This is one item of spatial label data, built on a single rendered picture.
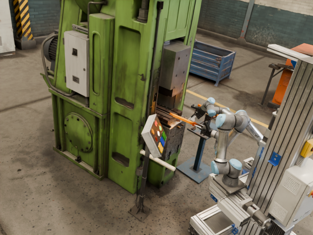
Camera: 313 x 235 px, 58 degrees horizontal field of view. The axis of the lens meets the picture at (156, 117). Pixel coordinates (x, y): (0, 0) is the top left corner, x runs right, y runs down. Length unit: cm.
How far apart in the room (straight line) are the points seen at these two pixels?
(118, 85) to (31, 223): 169
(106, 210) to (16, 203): 100
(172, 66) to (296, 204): 160
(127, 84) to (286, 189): 175
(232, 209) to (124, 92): 155
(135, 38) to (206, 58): 424
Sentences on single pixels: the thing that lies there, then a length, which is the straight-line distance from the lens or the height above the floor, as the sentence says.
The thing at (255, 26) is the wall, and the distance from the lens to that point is 1077.
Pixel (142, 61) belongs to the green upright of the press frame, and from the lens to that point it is 268.
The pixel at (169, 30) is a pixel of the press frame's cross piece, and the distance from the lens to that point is 284.
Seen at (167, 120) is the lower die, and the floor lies 98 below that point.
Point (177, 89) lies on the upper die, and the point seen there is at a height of 133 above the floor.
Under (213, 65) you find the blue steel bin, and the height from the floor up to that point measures 44.
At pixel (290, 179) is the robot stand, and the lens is 244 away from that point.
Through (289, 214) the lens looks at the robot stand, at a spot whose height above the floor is 89.
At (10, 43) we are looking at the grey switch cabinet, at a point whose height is 30.
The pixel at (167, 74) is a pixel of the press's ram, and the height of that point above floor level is 151.
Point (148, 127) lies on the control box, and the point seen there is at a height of 119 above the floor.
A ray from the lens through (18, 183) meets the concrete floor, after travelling 383.
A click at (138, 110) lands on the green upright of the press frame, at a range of 288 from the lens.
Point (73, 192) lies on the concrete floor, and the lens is 360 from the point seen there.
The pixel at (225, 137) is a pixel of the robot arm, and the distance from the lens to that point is 248.
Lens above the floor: 255
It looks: 30 degrees down
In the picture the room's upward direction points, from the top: 8 degrees clockwise
